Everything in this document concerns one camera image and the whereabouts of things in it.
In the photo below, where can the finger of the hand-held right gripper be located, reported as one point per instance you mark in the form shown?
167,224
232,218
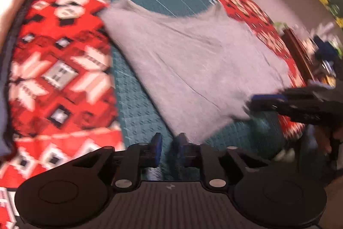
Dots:
268,97
265,107

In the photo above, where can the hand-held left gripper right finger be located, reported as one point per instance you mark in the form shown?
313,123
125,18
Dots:
180,147

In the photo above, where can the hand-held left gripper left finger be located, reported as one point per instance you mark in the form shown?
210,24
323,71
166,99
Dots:
158,145

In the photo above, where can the grey shirt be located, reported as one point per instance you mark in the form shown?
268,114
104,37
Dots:
193,62

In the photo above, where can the person's right hand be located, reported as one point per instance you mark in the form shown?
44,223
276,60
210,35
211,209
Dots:
321,137

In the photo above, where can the green cutting mat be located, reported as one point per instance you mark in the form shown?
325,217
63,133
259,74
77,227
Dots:
139,111

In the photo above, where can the dark wooden dresser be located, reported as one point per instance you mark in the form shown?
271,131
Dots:
296,54

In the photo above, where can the red patterned blanket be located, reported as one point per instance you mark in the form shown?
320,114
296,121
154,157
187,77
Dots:
61,100

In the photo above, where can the blue-grey cloth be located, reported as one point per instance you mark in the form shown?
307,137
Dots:
4,116

